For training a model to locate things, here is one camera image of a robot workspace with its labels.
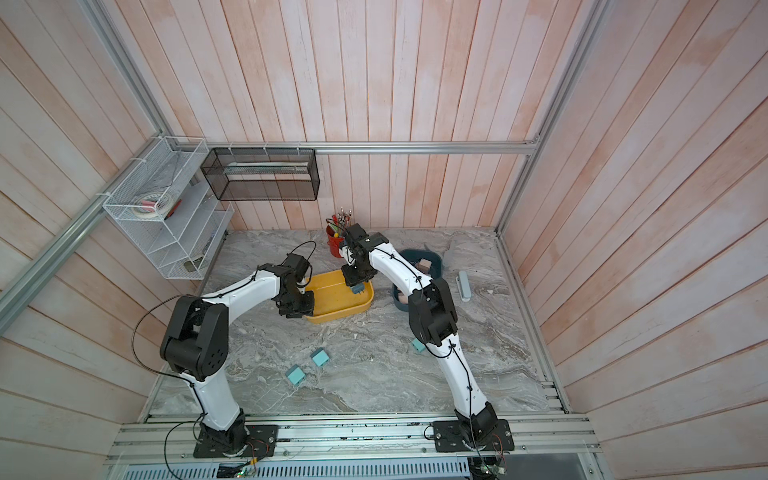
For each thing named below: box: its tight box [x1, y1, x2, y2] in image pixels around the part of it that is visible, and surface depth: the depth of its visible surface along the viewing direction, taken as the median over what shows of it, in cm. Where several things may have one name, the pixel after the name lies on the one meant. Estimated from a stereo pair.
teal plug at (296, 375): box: [285, 365, 306, 385], surface depth 84 cm
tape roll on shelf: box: [132, 192, 175, 218], surface depth 75 cm
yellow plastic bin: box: [304, 270, 375, 323], surface depth 100 cm
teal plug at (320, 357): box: [310, 348, 330, 367], surface depth 87 cm
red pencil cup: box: [326, 224, 345, 258], surface depth 107 cm
